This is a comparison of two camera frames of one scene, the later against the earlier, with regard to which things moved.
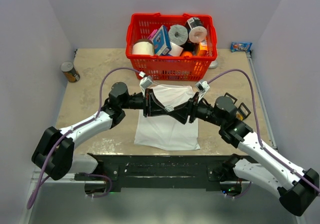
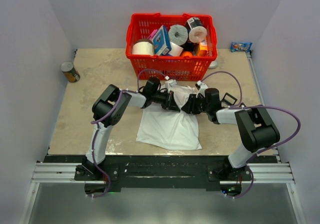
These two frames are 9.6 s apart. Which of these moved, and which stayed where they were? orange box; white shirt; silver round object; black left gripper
Moved: black left gripper
Stayed: silver round object; white shirt; orange box
